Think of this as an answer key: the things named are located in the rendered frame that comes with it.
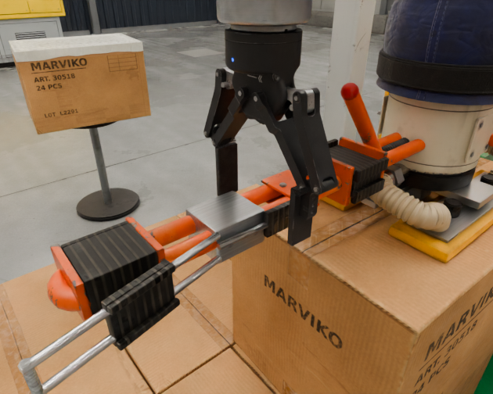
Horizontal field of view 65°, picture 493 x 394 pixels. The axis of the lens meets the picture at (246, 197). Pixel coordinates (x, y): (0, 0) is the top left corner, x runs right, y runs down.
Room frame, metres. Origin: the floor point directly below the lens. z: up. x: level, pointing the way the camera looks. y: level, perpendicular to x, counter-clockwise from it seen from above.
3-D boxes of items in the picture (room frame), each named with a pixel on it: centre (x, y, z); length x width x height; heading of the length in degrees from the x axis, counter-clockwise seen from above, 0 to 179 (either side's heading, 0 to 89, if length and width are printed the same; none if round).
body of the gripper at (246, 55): (0.40, -0.02, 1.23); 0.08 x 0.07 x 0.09; 38
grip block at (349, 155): (0.51, -0.14, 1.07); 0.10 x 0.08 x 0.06; 39
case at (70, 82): (2.18, 0.91, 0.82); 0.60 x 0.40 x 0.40; 121
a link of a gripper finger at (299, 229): (0.35, -0.06, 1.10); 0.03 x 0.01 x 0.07; 128
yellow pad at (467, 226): (0.59, -0.40, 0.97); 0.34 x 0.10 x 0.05; 129
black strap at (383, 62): (0.66, -0.34, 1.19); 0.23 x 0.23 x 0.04
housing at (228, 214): (0.37, 0.02, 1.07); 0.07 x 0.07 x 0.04; 39
